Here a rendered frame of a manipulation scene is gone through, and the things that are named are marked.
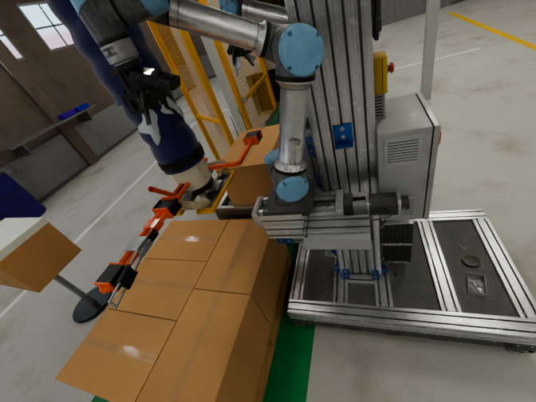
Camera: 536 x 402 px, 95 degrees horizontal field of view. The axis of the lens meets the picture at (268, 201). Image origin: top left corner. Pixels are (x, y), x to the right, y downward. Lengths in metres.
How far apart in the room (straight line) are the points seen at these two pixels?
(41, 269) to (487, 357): 2.93
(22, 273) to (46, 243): 0.24
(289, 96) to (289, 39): 0.14
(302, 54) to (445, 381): 1.67
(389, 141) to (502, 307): 1.12
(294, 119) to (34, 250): 2.19
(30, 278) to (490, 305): 2.93
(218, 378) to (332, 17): 1.46
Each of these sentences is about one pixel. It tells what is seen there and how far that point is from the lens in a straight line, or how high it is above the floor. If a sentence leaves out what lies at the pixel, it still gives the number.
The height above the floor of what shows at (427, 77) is 0.31.
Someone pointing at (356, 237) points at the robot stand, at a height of 0.95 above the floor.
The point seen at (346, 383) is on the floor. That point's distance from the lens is 1.78.
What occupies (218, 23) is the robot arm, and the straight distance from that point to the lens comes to 0.86.
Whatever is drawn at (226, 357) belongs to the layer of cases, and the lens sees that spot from 1.38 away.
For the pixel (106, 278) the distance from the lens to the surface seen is 1.01.
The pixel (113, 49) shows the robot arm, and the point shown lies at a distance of 0.76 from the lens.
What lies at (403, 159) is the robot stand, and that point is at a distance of 1.11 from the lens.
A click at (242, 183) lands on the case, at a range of 1.79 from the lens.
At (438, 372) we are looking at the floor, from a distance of 1.83.
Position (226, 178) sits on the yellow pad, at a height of 1.08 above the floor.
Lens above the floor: 1.72
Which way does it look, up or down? 37 degrees down
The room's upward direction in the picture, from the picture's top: 22 degrees counter-clockwise
